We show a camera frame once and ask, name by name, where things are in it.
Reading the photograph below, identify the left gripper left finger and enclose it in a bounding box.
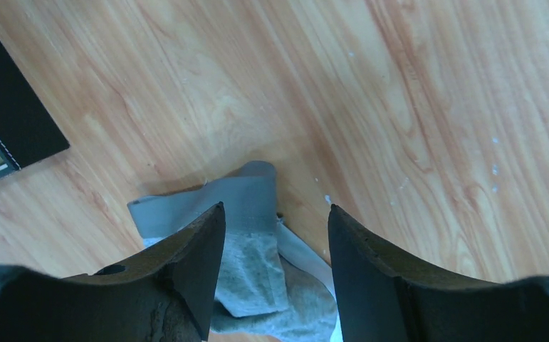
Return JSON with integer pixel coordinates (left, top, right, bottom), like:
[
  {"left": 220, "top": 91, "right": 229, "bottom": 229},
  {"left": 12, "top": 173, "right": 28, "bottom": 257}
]
[{"left": 0, "top": 203, "right": 226, "bottom": 341}]

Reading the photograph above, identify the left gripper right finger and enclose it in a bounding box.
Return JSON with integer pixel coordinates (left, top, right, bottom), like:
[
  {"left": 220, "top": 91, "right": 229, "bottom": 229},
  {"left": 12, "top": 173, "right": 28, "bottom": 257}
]
[{"left": 328, "top": 205, "right": 549, "bottom": 341}]

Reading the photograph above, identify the grey underwear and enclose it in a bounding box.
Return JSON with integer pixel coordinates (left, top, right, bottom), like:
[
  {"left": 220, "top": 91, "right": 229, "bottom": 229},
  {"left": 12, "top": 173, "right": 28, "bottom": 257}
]
[{"left": 127, "top": 161, "right": 343, "bottom": 341}]

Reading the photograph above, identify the black compartment storage box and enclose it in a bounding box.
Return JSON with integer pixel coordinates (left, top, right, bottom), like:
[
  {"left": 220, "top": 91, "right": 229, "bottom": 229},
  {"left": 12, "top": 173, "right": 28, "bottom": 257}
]
[{"left": 0, "top": 42, "right": 70, "bottom": 179}]

